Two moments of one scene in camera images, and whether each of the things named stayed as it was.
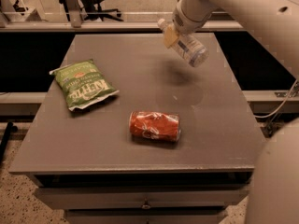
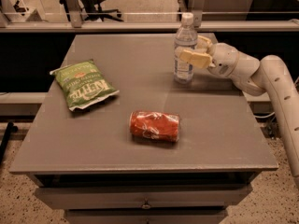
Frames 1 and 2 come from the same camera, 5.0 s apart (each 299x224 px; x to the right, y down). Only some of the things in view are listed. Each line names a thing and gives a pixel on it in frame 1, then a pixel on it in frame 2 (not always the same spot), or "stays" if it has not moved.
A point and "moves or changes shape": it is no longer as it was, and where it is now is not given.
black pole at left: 8,130 stays
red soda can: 160,125 stays
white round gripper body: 186,21 → 223,61
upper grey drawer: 141,197 stays
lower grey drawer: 165,216 stays
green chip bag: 82,83 stays
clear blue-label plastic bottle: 190,47 moves or changes shape
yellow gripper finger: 170,36 → 198,60
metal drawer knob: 146,206 stays
